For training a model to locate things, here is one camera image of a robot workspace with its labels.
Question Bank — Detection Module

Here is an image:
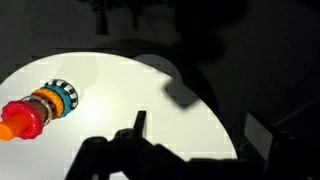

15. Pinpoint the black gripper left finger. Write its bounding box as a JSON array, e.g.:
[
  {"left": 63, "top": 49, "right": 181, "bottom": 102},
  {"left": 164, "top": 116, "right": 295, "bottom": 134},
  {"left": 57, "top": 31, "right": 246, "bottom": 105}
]
[{"left": 133, "top": 111, "right": 147, "bottom": 136}]

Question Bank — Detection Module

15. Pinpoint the black and white striped ring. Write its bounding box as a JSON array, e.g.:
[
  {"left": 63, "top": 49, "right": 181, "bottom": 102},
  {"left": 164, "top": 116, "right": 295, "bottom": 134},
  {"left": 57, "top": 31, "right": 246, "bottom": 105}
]
[{"left": 44, "top": 78, "right": 80, "bottom": 110}]

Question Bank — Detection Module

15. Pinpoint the orange stacking pole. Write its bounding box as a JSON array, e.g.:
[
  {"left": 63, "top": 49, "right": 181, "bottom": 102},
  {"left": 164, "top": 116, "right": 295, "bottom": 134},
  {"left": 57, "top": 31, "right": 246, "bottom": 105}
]
[{"left": 0, "top": 114, "right": 31, "bottom": 141}]

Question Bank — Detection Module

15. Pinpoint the clear plastic ring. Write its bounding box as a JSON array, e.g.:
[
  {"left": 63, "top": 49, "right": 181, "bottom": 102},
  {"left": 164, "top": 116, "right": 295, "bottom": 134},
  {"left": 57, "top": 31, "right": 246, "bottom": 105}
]
[{"left": 21, "top": 94, "right": 54, "bottom": 126}]

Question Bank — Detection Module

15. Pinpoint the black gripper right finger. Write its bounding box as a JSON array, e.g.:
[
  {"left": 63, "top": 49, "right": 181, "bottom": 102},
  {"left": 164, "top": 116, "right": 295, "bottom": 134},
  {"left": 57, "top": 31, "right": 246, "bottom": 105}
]
[{"left": 241, "top": 113, "right": 276, "bottom": 162}]

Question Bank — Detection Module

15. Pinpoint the orange textured ring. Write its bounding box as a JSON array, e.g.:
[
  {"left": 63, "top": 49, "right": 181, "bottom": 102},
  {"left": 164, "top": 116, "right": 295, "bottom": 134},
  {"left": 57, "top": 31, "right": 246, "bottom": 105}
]
[{"left": 31, "top": 87, "right": 65, "bottom": 119}]

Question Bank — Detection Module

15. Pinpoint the blue ring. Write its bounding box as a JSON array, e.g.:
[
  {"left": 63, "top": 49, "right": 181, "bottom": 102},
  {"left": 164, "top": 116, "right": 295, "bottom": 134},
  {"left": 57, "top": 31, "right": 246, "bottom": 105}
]
[{"left": 43, "top": 84, "right": 73, "bottom": 116}]

